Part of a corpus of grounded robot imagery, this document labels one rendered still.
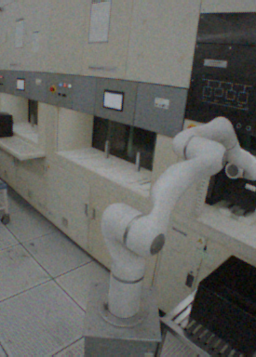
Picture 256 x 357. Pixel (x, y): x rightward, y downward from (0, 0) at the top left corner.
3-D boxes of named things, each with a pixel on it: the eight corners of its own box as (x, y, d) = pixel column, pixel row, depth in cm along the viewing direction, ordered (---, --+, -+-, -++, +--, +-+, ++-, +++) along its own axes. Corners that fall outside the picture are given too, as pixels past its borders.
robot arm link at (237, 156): (255, 138, 108) (263, 170, 131) (222, 129, 119) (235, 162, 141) (247, 156, 107) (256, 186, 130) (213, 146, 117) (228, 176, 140)
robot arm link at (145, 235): (117, 244, 93) (153, 269, 83) (103, 226, 85) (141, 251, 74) (197, 150, 110) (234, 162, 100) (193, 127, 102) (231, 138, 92)
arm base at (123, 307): (95, 325, 92) (98, 288, 85) (100, 288, 109) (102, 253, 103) (148, 329, 92) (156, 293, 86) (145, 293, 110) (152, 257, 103)
